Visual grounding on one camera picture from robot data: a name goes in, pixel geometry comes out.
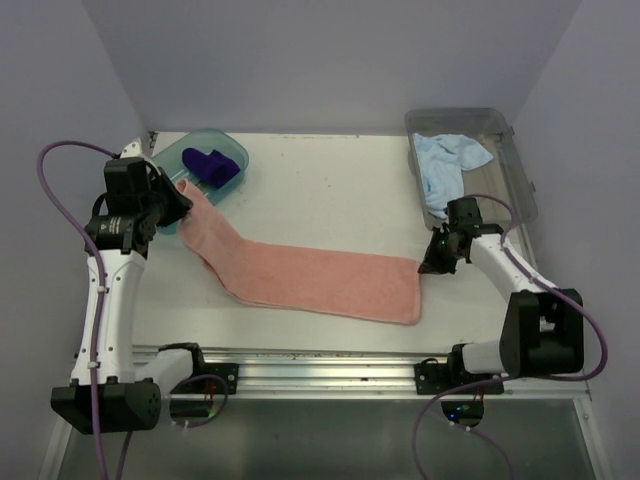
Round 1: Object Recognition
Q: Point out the dark purple towel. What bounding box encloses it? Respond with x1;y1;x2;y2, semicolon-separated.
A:
182;148;241;189

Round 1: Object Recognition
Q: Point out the pink towel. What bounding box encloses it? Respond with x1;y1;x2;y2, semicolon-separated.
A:
175;180;422;326

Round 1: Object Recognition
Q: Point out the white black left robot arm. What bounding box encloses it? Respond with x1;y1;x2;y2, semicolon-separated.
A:
50;157;208;435

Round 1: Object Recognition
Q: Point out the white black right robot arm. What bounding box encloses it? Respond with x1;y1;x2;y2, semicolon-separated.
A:
418;195;584;393

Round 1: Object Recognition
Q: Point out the teal plastic tub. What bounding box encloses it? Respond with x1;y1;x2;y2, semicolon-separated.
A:
152;129;249;205

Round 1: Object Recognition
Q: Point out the light blue towel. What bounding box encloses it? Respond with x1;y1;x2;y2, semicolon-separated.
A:
412;133;494;220

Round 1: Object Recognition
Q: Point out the clear grey plastic bin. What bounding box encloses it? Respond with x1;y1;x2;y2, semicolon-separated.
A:
405;107;537;228

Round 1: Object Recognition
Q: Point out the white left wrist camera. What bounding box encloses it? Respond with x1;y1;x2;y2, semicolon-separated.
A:
119;139;144;159

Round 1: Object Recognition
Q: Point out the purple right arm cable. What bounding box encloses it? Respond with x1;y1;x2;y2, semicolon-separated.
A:
410;193;610;480

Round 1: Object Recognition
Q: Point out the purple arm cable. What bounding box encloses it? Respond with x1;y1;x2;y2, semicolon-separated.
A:
410;193;610;480
38;141;230;480

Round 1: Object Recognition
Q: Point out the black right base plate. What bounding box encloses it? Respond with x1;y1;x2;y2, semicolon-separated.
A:
413;358;492;395

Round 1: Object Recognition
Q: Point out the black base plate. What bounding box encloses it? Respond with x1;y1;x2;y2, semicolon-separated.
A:
413;358;492;395
143;362;240;396

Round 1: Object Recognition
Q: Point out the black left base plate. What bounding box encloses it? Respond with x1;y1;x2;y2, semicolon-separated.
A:
143;362;240;396

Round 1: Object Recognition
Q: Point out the aluminium mounting rail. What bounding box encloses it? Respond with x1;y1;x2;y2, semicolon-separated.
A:
64;349;594;401

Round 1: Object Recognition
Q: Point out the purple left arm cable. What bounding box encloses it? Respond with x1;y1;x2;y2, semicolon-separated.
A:
38;141;230;480

